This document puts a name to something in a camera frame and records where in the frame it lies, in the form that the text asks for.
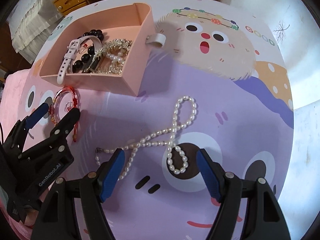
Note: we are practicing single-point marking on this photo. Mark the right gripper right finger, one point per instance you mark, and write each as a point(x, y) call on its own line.
point(263, 219)

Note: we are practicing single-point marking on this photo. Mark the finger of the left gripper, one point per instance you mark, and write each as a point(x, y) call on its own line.
point(17, 136)
point(57, 140)

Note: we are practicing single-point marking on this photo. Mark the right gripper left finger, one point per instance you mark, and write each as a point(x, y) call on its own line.
point(57, 217)

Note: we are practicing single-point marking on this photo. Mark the pink jewelry box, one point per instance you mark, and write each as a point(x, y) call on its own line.
point(103, 51)

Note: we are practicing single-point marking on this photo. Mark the person's left hand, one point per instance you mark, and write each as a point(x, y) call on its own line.
point(31, 216)

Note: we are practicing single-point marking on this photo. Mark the pink fluffy blanket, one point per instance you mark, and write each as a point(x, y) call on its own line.
point(11, 99)

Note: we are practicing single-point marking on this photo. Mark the white lace bed cover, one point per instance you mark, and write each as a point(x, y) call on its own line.
point(30, 23)

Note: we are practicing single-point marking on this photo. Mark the cartoon printed table mat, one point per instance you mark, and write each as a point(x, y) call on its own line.
point(218, 83)

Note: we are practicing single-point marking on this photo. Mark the white box pull tab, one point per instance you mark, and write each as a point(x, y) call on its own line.
point(156, 40)

